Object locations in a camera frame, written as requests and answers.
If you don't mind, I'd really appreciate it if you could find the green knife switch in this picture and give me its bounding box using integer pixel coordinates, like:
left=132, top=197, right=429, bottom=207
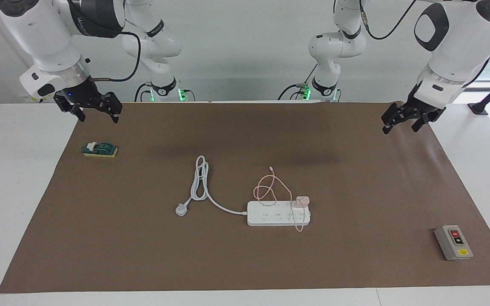
left=82, top=142, right=118, bottom=158

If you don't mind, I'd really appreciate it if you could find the thin black base cable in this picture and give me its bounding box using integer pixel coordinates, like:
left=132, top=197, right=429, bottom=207
left=134, top=83, right=154, bottom=102
left=278, top=64, right=317, bottom=101

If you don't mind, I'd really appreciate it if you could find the pink charging cable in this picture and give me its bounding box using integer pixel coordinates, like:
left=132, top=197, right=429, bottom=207
left=254, top=167, right=307, bottom=232

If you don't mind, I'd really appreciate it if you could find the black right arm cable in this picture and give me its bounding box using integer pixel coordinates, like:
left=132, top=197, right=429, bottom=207
left=90, top=31, right=142, bottom=82

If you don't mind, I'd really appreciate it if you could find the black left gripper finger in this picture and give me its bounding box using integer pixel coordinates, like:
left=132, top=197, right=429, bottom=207
left=381, top=102, right=411, bottom=135
left=412, top=114, right=442, bottom=132

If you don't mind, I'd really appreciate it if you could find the grey push-button switch box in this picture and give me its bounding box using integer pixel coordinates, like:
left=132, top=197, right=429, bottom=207
left=434, top=225, right=474, bottom=261

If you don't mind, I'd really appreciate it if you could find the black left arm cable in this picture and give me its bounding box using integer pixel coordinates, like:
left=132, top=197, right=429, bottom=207
left=358, top=0, right=418, bottom=40

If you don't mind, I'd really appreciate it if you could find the white power strip with cord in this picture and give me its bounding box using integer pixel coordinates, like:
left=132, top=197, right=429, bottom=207
left=175, top=156, right=311, bottom=227

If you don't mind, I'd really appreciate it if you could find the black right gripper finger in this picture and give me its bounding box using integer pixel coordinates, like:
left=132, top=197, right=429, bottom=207
left=54, top=97, right=86, bottom=123
left=98, top=91, right=123, bottom=124

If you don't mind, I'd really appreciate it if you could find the brown table mat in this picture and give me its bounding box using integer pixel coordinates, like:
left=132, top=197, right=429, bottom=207
left=0, top=101, right=490, bottom=294

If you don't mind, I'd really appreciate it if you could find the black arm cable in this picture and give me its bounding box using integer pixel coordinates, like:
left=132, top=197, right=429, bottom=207
left=90, top=31, right=142, bottom=82
left=358, top=0, right=418, bottom=40

